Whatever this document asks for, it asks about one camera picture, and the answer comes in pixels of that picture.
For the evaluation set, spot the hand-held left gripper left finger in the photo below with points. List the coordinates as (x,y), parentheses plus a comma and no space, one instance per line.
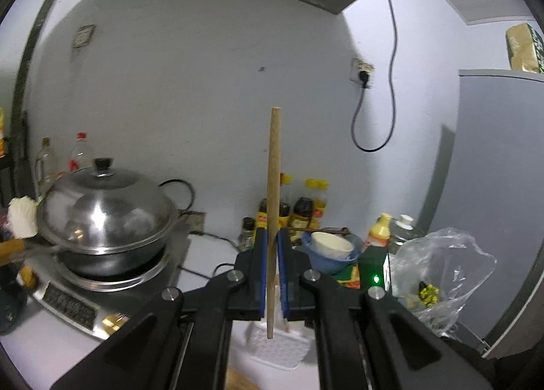
(262,254)

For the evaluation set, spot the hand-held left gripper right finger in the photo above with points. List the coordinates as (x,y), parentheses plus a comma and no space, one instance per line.
(283,262)

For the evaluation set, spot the wooden chopstick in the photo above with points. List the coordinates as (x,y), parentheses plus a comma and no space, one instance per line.
(273,186)

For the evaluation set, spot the white plastic utensil basket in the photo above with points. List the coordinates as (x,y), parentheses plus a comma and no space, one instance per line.
(276,349)

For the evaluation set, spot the small spice jar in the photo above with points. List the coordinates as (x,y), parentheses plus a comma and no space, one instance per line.
(246,233)

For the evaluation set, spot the brown wooden utensil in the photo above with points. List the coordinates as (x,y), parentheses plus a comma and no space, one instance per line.
(318,229)

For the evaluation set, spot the white bowl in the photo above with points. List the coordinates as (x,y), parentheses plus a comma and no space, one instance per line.
(331,245)

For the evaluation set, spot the dark soy sauce bottle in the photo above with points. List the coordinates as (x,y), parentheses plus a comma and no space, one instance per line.
(302,209)

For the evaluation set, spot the colourful packet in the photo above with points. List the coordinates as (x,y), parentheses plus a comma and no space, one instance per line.
(348,276)

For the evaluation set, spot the beige block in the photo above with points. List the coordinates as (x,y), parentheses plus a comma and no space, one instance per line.
(194,222)

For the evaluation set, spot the amber sauce bottle yellow cap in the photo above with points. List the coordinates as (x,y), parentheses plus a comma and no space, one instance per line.
(318,197)

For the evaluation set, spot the dark box with green light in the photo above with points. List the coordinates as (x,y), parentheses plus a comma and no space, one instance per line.
(373,264)

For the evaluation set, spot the orange detergent bottle yellow cap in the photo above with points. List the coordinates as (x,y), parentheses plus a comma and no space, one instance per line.
(379,233)

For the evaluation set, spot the clear bottle white cap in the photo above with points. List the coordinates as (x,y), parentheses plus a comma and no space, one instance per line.
(403,228)

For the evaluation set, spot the steel wok lid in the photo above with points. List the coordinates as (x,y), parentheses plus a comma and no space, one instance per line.
(106,211)

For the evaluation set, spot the clear plastic bag of vegetables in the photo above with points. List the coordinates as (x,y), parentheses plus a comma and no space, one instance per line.
(446,271)

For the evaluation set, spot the silver cooktop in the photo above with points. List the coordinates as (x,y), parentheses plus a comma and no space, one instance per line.
(76,309)

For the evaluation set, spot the clear bottle red cap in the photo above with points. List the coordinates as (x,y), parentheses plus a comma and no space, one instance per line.
(80,154)

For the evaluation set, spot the grey refrigerator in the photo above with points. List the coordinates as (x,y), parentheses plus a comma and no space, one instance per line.
(501,182)

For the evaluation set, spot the clear glass bottle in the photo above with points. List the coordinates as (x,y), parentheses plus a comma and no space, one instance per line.
(45,165)

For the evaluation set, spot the white crumpled paper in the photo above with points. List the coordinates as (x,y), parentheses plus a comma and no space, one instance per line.
(22,216)

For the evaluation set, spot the yellow package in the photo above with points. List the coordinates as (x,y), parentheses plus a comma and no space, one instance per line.
(522,48)

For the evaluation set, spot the white wall socket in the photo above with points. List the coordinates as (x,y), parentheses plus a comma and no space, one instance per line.
(355,65)

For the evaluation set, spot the square wall plate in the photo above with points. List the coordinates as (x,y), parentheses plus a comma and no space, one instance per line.
(83,36)

